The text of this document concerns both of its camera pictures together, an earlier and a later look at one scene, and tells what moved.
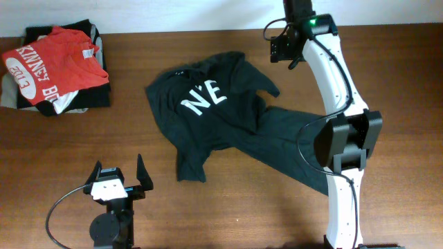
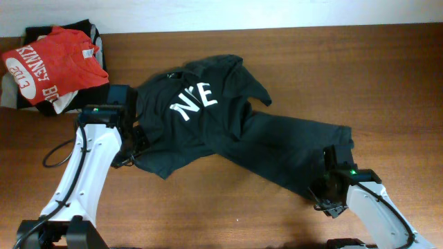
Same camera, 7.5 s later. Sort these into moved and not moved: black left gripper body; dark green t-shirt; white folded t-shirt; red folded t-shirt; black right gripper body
Moved: dark green t-shirt; black right gripper body; black left gripper body
Not moved: white folded t-shirt; red folded t-shirt
